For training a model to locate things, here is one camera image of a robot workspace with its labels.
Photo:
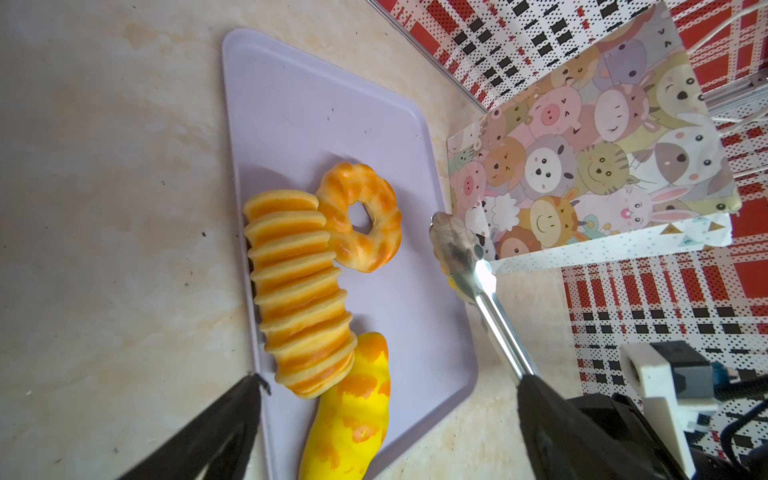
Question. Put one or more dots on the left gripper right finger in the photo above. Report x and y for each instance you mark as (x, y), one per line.
(547, 425)

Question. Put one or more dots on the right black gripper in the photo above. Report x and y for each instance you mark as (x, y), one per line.
(614, 441)

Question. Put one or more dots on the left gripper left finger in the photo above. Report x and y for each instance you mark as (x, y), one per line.
(216, 444)

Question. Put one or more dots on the metal tongs red handle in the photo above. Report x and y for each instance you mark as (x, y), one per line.
(461, 259)

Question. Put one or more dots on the lavender plastic tray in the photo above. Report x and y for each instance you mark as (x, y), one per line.
(291, 118)

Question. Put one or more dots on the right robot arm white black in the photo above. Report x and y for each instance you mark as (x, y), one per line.
(752, 466)

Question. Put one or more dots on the yellow twisted bread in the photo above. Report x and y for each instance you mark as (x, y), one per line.
(351, 422)

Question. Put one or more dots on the long ridged bread left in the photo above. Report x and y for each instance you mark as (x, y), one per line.
(302, 310)

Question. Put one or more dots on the white cartoon paper bag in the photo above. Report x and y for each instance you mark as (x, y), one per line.
(613, 155)

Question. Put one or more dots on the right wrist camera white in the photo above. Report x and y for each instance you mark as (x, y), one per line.
(676, 386)

